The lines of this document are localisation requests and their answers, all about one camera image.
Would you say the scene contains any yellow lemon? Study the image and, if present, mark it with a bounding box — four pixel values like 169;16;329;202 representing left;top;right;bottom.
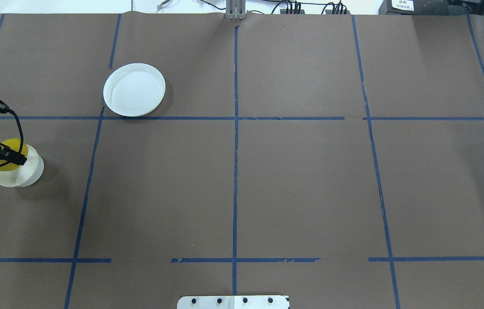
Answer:
0;138;29;172

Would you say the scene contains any white bowl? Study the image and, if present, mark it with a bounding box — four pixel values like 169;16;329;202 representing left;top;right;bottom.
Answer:
0;145;44;188

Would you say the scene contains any white plate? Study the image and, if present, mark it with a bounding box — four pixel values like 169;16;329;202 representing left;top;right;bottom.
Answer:
103;63;167;118

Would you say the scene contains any brown paper table cover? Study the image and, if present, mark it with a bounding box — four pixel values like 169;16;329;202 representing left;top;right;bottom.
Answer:
0;12;484;309

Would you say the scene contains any black power box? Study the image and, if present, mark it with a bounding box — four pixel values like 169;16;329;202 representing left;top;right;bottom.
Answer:
378;0;467;16

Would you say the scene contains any metal base plate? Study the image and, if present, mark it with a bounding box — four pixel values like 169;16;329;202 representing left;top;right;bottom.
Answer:
177;295;290;309

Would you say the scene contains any aluminium frame post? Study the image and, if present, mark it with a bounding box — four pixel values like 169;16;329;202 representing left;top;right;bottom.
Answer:
225;0;247;20

